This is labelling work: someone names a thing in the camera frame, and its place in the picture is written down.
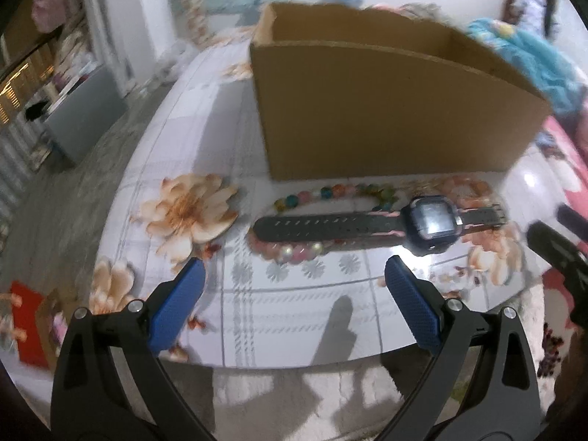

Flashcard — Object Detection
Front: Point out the dark blue smart watch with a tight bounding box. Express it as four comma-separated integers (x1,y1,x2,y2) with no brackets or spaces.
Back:
252,195,506,256

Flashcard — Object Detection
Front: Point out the multicolour glass bead bracelet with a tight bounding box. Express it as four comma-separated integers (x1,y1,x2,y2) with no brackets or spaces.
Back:
249,183,399,265

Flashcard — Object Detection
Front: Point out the pink floral bed cover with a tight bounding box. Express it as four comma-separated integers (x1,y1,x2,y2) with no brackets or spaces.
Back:
534,113,588,295

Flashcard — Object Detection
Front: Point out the red paper bag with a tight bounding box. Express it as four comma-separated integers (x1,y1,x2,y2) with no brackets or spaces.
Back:
10,281,50,369

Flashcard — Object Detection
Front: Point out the blue blanket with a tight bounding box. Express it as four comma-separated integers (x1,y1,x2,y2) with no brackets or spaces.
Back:
466,18,587,118

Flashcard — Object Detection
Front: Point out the brown cardboard box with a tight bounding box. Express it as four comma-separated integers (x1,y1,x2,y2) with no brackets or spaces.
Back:
249,3,551,180

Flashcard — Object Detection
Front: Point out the grey storage box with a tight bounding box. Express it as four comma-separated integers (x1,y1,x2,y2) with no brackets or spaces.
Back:
45,67,128,165

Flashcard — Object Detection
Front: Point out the pink orange bead bracelet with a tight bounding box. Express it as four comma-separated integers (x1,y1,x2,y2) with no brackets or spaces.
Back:
431,175,495,210

